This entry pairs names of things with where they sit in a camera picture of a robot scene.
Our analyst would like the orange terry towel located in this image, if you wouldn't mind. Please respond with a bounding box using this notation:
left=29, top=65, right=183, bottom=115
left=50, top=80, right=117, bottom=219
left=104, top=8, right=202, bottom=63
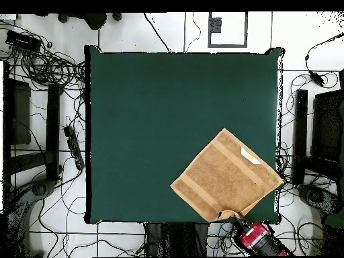
left=169, top=127, right=285, bottom=223

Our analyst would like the grey stand foot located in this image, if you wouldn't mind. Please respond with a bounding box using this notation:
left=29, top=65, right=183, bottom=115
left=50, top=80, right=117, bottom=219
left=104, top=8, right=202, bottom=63
left=296, top=183, right=342, bottom=216

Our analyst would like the black upright bar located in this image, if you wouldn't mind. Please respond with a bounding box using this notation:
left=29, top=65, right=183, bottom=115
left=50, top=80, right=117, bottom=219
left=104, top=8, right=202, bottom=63
left=293, top=89, right=309, bottom=185
left=44, top=83, right=62, bottom=181

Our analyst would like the black cabinet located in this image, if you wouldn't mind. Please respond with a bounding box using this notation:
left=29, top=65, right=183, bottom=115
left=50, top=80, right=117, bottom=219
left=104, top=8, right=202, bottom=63
left=310, top=68, right=344, bottom=165
left=3, top=77, right=32, bottom=146

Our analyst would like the dark green table cloth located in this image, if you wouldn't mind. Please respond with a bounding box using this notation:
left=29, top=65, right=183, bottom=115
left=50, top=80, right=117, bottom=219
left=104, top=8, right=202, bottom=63
left=83, top=44, right=285, bottom=226

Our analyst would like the long black power strip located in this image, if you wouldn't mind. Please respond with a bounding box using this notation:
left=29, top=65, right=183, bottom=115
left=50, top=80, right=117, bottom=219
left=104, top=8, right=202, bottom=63
left=63, top=125, right=86, bottom=171

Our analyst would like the grey square plate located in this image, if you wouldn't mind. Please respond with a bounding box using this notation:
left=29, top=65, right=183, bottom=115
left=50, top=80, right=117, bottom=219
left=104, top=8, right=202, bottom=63
left=208, top=17, right=223, bottom=34

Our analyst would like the black chair base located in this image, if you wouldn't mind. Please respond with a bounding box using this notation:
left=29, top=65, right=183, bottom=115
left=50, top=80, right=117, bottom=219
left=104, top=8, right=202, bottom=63
left=56, top=11, right=124, bottom=31

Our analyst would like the black device box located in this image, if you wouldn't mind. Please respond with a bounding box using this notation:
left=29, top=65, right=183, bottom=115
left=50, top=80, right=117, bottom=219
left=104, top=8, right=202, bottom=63
left=5, top=30, right=43, bottom=52

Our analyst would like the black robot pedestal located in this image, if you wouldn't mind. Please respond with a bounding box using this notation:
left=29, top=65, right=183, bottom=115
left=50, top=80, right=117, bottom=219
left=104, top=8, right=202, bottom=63
left=143, top=222, right=210, bottom=257

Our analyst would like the black power adapter with cable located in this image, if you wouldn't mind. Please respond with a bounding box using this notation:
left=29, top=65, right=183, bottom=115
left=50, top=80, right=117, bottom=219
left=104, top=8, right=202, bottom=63
left=304, top=32, right=344, bottom=87

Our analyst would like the grey rectangular floor frame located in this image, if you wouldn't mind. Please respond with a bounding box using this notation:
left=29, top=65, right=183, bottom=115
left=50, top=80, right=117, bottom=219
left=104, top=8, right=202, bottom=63
left=207, top=11, right=249, bottom=48

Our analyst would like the black floor cable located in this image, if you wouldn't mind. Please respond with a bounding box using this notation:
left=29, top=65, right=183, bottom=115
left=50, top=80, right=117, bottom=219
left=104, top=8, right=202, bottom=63
left=142, top=11, right=172, bottom=54

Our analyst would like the black cable tangle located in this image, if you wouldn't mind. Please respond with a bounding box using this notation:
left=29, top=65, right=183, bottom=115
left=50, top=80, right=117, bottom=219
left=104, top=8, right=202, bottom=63
left=0, top=21, right=87, bottom=92

